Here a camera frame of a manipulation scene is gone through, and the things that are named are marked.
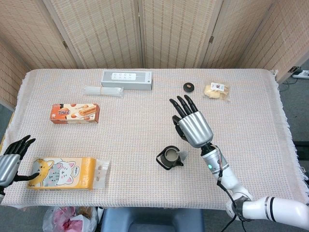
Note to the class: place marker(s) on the black and silver left hand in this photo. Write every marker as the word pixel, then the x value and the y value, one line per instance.
pixel 8 166

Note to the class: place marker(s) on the black and silver right hand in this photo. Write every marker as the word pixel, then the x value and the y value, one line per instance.
pixel 195 128

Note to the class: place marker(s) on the small tea bag with tag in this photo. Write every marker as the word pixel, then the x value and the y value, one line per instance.
pixel 183 155

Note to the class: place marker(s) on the white and silver right arm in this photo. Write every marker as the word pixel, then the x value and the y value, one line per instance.
pixel 222 171

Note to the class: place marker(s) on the black teapot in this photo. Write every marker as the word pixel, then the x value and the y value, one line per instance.
pixel 169 159

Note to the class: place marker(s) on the black teapot lid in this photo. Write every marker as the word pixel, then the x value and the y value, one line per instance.
pixel 188 87

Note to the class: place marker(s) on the bagged pastry snack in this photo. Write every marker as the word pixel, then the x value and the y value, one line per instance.
pixel 216 91

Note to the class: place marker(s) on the plastic bag with pink contents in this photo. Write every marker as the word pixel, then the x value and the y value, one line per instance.
pixel 70 220

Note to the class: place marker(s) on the yellow cat tissue pack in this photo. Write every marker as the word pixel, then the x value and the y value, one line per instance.
pixel 62 174

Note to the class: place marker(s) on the woven checkered tablecloth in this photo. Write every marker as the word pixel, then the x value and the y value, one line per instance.
pixel 135 125

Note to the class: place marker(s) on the grey rectangular box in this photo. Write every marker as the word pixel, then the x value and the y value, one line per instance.
pixel 126 79

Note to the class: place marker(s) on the orange cookie box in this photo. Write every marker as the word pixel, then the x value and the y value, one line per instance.
pixel 74 113

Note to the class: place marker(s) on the clear plastic sleeve package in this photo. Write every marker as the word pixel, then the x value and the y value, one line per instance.
pixel 103 91

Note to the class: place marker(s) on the blue chair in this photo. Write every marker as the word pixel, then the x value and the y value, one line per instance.
pixel 152 220

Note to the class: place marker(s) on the woven folding screen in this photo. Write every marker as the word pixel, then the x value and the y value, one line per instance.
pixel 154 33

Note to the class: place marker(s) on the white power strip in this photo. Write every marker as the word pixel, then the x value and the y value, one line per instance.
pixel 300 72

